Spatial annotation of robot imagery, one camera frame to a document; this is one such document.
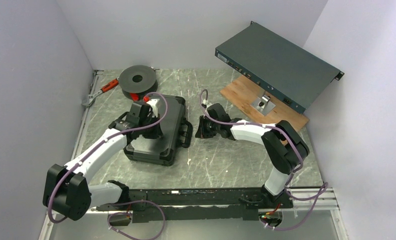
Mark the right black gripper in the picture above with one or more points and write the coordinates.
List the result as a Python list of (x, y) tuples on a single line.
[(202, 132)]

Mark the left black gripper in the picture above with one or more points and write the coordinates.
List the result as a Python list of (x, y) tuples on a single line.
[(157, 133)]

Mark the black poker set case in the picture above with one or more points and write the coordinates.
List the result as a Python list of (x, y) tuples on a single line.
[(176, 132)]

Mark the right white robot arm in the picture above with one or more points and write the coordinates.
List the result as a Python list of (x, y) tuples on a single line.
[(286, 149)]

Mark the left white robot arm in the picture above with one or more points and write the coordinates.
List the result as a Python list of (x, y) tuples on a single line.
[(67, 191)]

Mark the red clamp under spool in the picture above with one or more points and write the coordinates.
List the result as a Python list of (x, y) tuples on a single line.
[(135, 97)]

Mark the black filament spool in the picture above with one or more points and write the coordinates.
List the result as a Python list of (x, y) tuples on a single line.
[(138, 79)]

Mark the wooden board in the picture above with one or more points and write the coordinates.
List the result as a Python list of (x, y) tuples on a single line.
[(242, 92)]

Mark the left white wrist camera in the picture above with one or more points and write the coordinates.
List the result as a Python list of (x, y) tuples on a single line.
[(155, 103)]

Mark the red handled tool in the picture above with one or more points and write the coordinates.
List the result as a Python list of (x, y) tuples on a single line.
[(92, 97)]

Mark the metal bracket stand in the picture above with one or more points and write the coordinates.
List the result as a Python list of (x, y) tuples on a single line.
[(263, 104)]

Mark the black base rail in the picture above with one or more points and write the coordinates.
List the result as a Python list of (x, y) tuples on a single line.
[(245, 203)]

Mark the dark teal network switch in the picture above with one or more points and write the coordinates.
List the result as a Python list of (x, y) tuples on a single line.
[(283, 69)]

